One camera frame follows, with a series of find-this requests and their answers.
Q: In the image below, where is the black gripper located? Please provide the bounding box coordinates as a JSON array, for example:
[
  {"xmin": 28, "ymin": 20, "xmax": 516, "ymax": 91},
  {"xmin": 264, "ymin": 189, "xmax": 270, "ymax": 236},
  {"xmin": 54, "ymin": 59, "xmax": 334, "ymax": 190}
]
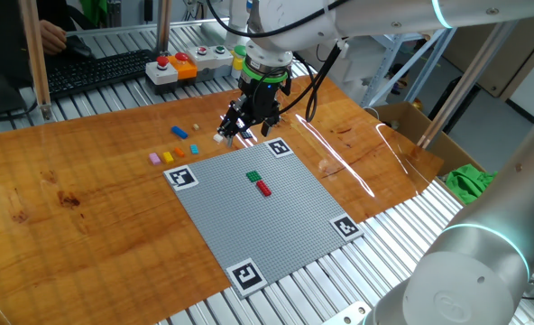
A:
[{"xmin": 216, "ymin": 77, "xmax": 292, "ymax": 148}]

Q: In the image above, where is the grey Lego baseplate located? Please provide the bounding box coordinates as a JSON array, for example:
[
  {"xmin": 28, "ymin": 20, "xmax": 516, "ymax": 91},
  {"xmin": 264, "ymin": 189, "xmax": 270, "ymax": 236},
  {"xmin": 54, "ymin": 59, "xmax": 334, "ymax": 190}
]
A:
[{"xmin": 162, "ymin": 137, "xmax": 365, "ymax": 301}]

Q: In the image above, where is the bare human hand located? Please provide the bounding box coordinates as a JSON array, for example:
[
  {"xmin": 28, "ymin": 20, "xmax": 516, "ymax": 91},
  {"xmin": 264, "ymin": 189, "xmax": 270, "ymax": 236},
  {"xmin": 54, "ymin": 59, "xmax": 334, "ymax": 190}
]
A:
[{"xmin": 39, "ymin": 19, "xmax": 69, "ymax": 57}]

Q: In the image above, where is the black white fiducial marker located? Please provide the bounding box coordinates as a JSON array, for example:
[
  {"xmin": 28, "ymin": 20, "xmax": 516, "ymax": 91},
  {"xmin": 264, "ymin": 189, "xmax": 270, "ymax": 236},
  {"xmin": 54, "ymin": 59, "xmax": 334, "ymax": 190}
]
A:
[
  {"xmin": 328, "ymin": 214, "xmax": 365, "ymax": 243},
  {"xmin": 263, "ymin": 137, "xmax": 294, "ymax": 160},
  {"xmin": 162, "ymin": 164, "xmax": 200, "ymax": 192},
  {"xmin": 225, "ymin": 257, "xmax": 269, "ymax": 300}
]

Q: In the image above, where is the yellow box green button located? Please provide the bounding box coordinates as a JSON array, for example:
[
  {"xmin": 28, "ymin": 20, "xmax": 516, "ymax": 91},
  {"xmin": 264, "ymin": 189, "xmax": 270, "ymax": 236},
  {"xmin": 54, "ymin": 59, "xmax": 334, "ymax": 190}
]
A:
[{"xmin": 230, "ymin": 44, "xmax": 248, "ymax": 80}]

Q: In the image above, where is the grey two button box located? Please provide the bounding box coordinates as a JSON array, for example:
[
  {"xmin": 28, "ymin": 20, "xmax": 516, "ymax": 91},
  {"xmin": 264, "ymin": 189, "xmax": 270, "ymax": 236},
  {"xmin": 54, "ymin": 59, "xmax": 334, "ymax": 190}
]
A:
[{"xmin": 186, "ymin": 44, "xmax": 235, "ymax": 78}]

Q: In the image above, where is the orange box red button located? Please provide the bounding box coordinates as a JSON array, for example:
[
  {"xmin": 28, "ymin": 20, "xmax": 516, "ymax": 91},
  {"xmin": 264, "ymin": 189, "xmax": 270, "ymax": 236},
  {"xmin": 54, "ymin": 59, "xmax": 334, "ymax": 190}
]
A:
[{"xmin": 167, "ymin": 51, "xmax": 198, "ymax": 81}]

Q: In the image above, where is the white plastic jug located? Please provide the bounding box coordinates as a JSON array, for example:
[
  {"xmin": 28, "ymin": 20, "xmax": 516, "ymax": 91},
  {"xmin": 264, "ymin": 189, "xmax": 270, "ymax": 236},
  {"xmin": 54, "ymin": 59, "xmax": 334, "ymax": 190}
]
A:
[{"xmin": 226, "ymin": 0, "xmax": 251, "ymax": 46}]

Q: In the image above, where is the brown cardboard box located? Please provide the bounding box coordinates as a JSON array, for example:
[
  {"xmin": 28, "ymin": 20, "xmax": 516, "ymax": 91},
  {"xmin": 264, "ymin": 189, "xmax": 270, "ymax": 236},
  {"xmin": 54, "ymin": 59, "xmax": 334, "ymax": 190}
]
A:
[{"xmin": 370, "ymin": 101, "xmax": 487, "ymax": 190}]

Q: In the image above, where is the black computer keyboard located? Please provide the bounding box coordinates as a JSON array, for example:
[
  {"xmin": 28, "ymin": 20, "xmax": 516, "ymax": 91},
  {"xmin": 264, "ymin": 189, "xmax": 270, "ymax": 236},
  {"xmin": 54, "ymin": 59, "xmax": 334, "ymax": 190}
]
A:
[{"xmin": 44, "ymin": 48, "xmax": 158, "ymax": 100}]

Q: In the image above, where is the blue grey metal shelf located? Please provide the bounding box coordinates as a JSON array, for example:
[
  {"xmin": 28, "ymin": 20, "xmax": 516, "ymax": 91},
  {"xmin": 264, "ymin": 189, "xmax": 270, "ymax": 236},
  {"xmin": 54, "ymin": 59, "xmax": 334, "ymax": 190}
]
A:
[{"xmin": 361, "ymin": 26, "xmax": 457, "ymax": 109}]

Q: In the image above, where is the wood grain table mat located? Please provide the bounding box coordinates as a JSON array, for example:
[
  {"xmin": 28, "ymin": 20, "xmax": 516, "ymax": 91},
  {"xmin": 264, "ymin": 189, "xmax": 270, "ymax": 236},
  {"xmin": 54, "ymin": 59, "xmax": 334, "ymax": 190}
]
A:
[{"xmin": 0, "ymin": 74, "xmax": 445, "ymax": 325}]

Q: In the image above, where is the black computer mouse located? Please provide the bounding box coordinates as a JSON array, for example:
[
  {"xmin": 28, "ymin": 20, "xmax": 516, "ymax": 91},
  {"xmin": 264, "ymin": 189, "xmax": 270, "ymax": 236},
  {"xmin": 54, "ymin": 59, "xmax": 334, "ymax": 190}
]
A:
[{"xmin": 66, "ymin": 34, "xmax": 95, "ymax": 59}]

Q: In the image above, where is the green cloth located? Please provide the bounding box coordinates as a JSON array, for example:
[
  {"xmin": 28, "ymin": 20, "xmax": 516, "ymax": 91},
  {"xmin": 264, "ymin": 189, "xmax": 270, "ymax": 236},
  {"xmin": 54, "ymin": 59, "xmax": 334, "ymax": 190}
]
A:
[
  {"xmin": 78, "ymin": 0, "xmax": 109, "ymax": 28},
  {"xmin": 445, "ymin": 163, "xmax": 498, "ymax": 207}
]

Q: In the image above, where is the person in black clothing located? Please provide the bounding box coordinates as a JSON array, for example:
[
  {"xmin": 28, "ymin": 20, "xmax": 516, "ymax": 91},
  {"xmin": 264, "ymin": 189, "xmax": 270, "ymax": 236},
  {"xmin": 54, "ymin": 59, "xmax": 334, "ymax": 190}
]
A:
[{"xmin": 0, "ymin": 0, "xmax": 83, "ymax": 91}]

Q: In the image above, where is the black looping arm cable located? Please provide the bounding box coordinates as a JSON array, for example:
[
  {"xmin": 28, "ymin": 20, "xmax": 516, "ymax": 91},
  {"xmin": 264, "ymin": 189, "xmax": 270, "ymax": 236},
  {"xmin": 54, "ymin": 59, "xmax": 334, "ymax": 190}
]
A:
[{"xmin": 206, "ymin": 0, "xmax": 354, "ymax": 40}]

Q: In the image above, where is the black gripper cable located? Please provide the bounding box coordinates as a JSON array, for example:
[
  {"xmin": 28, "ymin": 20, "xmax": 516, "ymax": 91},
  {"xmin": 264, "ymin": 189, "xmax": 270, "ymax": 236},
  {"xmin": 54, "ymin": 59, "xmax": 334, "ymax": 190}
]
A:
[{"xmin": 278, "ymin": 42, "xmax": 344, "ymax": 124}]

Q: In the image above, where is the tan aluminium frame post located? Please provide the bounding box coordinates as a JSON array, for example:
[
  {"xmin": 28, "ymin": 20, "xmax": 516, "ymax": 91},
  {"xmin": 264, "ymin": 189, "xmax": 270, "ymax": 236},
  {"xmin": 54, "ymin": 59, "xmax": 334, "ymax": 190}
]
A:
[
  {"xmin": 18, "ymin": 0, "xmax": 54, "ymax": 122},
  {"xmin": 155, "ymin": 0, "xmax": 173, "ymax": 55},
  {"xmin": 416, "ymin": 20, "xmax": 520, "ymax": 150}
]

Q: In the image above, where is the white metal bracket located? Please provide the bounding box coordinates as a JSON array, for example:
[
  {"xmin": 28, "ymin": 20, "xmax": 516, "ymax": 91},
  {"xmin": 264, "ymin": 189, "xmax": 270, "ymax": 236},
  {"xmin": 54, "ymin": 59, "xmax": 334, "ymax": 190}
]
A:
[{"xmin": 323, "ymin": 301, "xmax": 372, "ymax": 325}]

